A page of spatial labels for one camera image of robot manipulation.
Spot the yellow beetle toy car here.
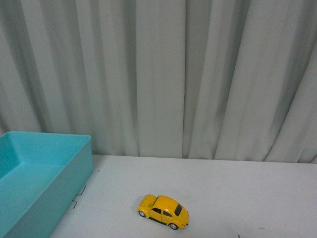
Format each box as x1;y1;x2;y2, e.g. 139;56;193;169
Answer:
137;194;190;230

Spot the turquoise plastic bin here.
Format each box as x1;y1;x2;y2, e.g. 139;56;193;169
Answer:
0;131;93;238

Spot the grey pleated curtain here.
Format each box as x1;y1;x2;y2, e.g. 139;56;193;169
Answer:
0;0;317;163

